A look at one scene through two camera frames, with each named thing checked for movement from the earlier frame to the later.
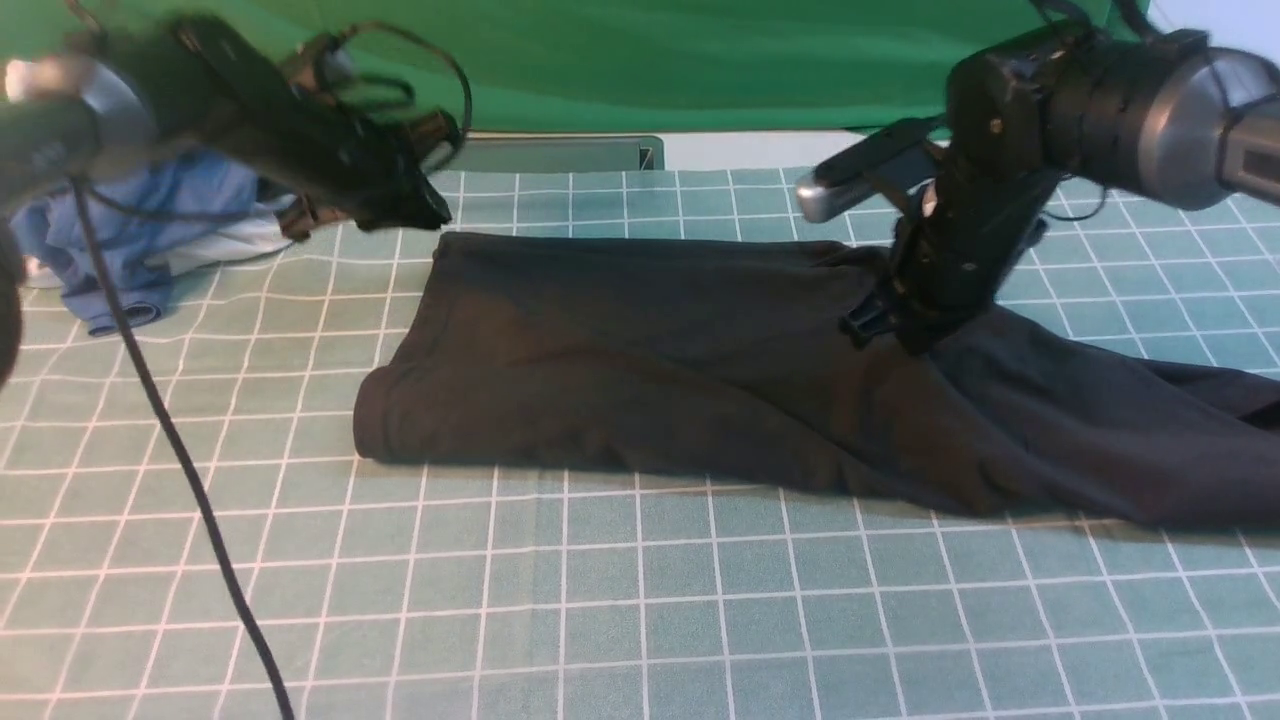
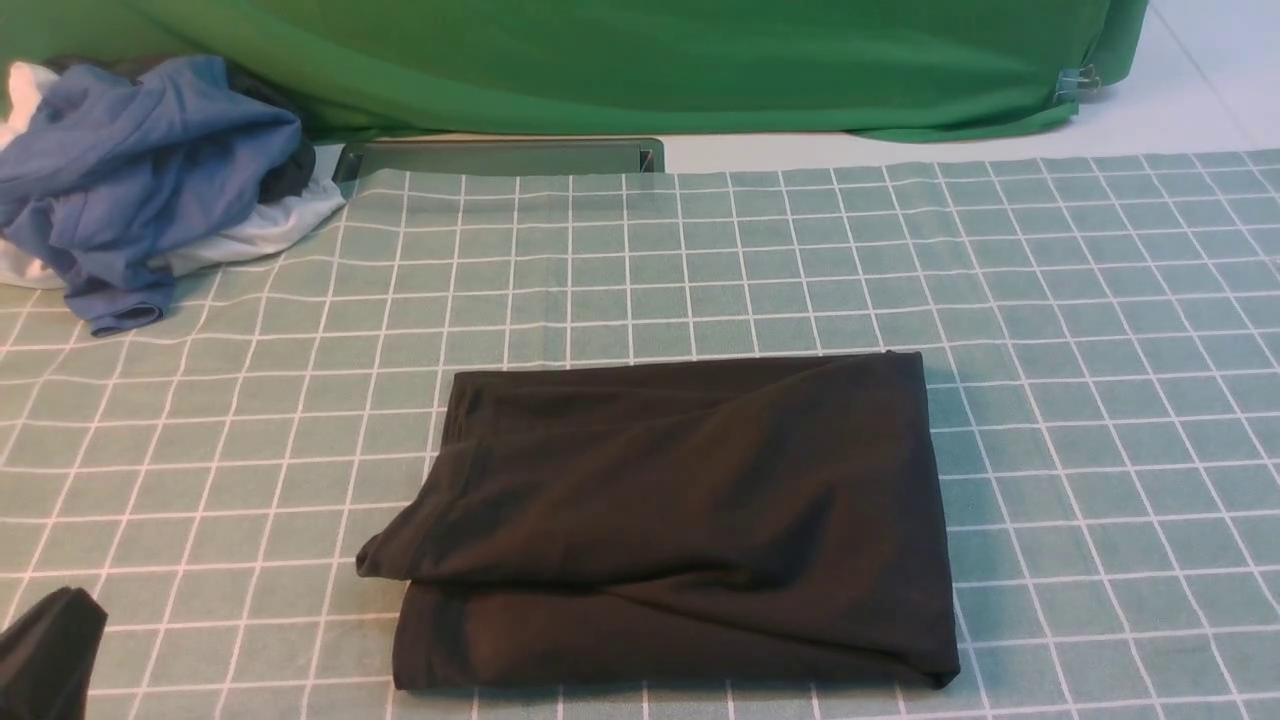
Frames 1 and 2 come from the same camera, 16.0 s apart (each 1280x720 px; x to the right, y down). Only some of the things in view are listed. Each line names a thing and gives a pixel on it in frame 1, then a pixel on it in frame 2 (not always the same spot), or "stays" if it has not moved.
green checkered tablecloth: x=416 y=590 stays
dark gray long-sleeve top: x=733 y=356 → x=748 y=522
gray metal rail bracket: x=555 y=154 stays
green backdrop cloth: x=621 y=66 stays
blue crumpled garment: x=136 y=213 stays
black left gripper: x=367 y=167 → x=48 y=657
